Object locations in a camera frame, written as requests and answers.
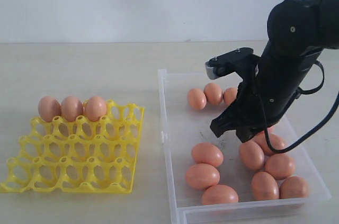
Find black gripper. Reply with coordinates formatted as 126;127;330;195
210;49;322;143

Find brown egg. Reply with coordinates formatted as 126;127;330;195
251;172;279;201
61;96;84;122
191;142;224;167
264;154;296;181
185;163;220;190
239;141;264;171
280;176;310;199
84;96;106;122
253;133;286;156
223;87;237;106
201;184;239;205
38;96;61;122
187;88;207;110
203;83;223;105

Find clear plastic container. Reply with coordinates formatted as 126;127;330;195
158;69;331;223

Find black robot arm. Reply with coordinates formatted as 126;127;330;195
206;0;338;142

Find yellow plastic egg tray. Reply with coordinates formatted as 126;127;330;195
1;100;144;194

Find black camera cable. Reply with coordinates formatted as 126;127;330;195
258;0;339;154

